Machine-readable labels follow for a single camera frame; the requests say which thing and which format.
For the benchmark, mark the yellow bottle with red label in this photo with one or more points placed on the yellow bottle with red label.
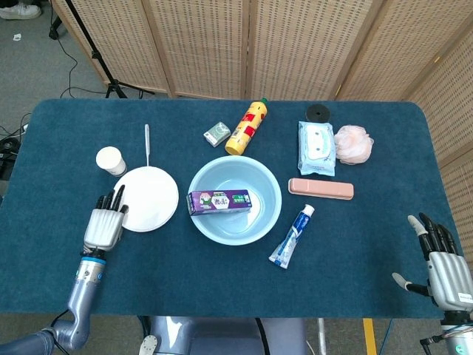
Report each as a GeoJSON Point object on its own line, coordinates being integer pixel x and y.
{"type": "Point", "coordinates": [245, 127]}

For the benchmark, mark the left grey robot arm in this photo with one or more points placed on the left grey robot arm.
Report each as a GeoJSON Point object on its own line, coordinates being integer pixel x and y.
{"type": "Point", "coordinates": [83, 299]}

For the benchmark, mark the black equipment on floor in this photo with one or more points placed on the black equipment on floor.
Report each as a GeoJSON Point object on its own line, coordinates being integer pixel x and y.
{"type": "Point", "coordinates": [6, 155]}

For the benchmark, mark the small green soap box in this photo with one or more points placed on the small green soap box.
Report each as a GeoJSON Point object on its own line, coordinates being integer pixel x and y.
{"type": "Point", "coordinates": [217, 133]}

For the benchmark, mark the pink mesh bath pouf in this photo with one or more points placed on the pink mesh bath pouf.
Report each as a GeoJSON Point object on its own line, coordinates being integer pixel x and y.
{"type": "Point", "coordinates": [354, 145]}

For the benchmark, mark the white paper cup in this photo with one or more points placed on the white paper cup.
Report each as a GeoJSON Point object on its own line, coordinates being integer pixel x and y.
{"type": "Point", "coordinates": [109, 159]}

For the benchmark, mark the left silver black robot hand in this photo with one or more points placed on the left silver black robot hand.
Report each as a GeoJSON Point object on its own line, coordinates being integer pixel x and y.
{"type": "Point", "coordinates": [103, 229]}

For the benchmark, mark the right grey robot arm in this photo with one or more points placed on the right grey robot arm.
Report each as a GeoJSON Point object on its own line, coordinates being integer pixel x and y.
{"type": "Point", "coordinates": [458, 336]}

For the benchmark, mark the black tripod stand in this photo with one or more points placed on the black tripod stand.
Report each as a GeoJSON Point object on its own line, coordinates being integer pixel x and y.
{"type": "Point", "coordinates": [97, 57]}

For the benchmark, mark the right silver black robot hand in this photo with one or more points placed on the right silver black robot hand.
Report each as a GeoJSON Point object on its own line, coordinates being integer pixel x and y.
{"type": "Point", "coordinates": [449, 281]}

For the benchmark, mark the light blue plastic basin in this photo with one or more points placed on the light blue plastic basin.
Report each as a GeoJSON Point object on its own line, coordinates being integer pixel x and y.
{"type": "Point", "coordinates": [236, 229]}

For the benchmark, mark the woven wicker folding screen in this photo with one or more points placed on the woven wicker folding screen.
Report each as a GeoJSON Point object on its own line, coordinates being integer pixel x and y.
{"type": "Point", "coordinates": [207, 44]}

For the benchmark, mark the light blue wet wipes pack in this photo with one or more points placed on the light blue wet wipes pack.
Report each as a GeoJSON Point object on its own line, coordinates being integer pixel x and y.
{"type": "Point", "coordinates": [316, 148]}

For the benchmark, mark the grey robot torso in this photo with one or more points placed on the grey robot torso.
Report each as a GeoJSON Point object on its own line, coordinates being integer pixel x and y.
{"type": "Point", "coordinates": [221, 336]}

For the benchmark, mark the white paper plate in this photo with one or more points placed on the white paper plate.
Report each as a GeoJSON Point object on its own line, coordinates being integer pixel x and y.
{"type": "Point", "coordinates": [151, 199]}

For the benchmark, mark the dark blue table mat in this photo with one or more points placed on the dark blue table mat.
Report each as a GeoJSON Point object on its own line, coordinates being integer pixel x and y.
{"type": "Point", "coordinates": [184, 281]}

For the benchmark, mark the blue white toothpaste tube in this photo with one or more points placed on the blue white toothpaste tube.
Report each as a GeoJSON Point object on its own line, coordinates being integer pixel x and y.
{"type": "Point", "coordinates": [292, 236]}

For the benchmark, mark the black round disc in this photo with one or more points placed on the black round disc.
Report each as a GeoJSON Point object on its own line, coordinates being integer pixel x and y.
{"type": "Point", "coordinates": [318, 112]}

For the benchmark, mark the pink toothbrush case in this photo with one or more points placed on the pink toothbrush case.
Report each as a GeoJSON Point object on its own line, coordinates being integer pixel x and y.
{"type": "Point", "coordinates": [320, 189]}

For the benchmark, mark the purple toothpaste box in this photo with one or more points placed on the purple toothpaste box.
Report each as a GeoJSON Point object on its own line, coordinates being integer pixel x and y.
{"type": "Point", "coordinates": [221, 201]}

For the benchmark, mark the white shoe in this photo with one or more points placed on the white shoe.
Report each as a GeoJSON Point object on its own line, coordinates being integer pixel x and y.
{"type": "Point", "coordinates": [20, 11]}

